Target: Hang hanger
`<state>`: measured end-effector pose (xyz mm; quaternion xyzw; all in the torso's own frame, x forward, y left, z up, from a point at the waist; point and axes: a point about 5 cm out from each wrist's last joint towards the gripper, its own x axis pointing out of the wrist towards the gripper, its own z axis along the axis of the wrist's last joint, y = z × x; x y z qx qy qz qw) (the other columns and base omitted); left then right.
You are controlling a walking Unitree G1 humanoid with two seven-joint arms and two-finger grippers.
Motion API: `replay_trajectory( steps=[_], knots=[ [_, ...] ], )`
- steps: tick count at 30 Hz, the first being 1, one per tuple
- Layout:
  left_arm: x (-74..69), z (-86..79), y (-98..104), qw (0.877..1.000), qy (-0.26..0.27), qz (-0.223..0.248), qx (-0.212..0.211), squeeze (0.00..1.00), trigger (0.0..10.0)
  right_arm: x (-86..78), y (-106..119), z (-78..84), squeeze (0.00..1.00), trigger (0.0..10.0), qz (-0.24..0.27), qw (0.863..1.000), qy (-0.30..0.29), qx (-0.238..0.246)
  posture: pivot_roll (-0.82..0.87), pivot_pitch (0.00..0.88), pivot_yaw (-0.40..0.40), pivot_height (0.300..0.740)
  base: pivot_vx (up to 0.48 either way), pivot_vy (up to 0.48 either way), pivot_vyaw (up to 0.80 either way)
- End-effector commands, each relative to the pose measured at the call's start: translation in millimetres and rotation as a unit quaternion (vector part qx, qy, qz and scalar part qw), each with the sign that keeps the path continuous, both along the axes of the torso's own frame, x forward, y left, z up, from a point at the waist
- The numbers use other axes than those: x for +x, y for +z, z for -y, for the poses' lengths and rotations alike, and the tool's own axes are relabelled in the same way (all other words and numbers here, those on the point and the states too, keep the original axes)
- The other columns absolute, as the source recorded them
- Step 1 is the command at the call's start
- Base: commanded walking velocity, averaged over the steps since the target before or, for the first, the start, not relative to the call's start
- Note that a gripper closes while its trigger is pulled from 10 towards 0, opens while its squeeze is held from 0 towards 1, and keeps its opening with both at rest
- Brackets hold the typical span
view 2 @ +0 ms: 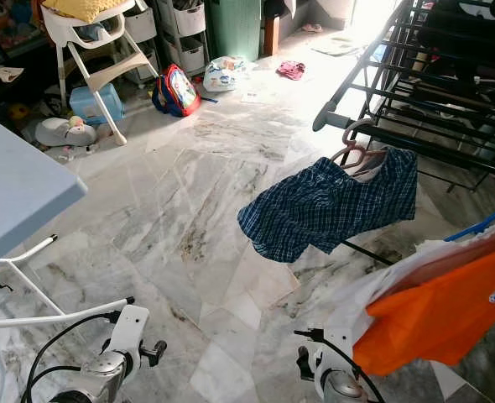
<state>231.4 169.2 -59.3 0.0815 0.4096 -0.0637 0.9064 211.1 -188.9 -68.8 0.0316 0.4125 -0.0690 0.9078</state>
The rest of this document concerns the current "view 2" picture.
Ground cream white garment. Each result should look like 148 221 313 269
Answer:
323 220 495 353

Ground pink clothes hanger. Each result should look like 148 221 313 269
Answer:
331 119 388 174

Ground orange T-shirt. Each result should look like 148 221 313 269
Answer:
352 239 495 376

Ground blue plaid shirt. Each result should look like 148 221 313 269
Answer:
237 147 419 264

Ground grey-blue folding table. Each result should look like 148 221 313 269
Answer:
0 111 136 403

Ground black clothes drying rack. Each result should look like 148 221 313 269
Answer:
312 0 495 194

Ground light blue plastic box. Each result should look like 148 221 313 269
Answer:
69 84 124 127

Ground red and blue backpack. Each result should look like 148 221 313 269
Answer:
152 64 202 118

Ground white baby high chair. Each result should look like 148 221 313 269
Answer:
39 0 154 146

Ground white printed bag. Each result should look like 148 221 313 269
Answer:
202 56 248 93

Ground pink cloth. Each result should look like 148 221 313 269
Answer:
276 60 306 81

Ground white drawer unit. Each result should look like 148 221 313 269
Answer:
155 0 208 75

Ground beige cloth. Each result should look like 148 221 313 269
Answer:
0 67 23 90

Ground beige floor mat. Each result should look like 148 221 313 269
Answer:
310 38 366 58

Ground green bin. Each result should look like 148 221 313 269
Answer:
204 0 262 61

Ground yellow cushion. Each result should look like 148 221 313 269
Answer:
42 0 128 24

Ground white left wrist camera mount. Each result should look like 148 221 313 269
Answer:
105 304 151 362

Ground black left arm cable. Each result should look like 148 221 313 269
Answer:
21 310 122 403

